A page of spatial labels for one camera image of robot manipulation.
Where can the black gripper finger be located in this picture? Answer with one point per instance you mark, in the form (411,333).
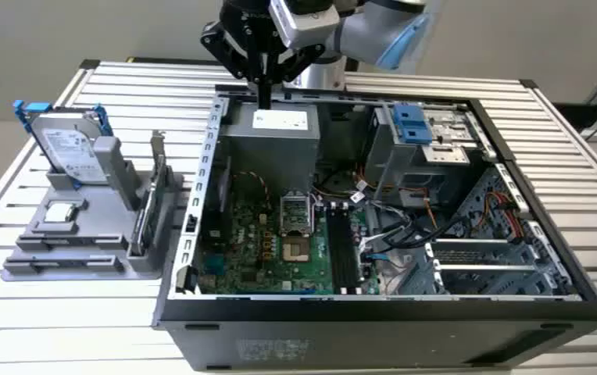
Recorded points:
(226,51)
(298,64)

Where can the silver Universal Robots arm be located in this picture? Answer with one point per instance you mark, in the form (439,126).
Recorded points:
(361,35)

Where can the black RAM slot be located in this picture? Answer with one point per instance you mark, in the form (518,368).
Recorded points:
(354,250)
(347,250)
(334,250)
(341,250)

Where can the grey power supply unit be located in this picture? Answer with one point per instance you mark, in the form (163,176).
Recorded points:
(273,156)

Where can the blue plastic latch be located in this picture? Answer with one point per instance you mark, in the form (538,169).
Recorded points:
(413,133)
(407,114)

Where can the tall metal drive bay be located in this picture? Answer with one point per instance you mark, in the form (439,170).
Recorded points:
(407,172)

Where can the hard disk in blue carrier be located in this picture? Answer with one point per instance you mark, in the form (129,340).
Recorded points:
(63,144)

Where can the green motherboard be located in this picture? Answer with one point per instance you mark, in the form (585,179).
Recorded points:
(246,242)

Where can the CPU socket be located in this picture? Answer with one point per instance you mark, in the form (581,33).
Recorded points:
(297,251)

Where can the grey parts rack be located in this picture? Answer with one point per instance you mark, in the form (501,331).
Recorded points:
(103,220)

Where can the silver CPU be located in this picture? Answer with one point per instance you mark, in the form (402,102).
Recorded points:
(58,213)

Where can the blue expansion slot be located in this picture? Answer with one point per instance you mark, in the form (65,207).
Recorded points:
(298,291)

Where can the low metal disk bay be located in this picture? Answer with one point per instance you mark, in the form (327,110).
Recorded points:
(486,268)

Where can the black PC case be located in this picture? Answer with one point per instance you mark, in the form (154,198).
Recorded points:
(382,336)

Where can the graphics card with bracket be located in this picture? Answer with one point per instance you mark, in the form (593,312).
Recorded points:
(153,211)

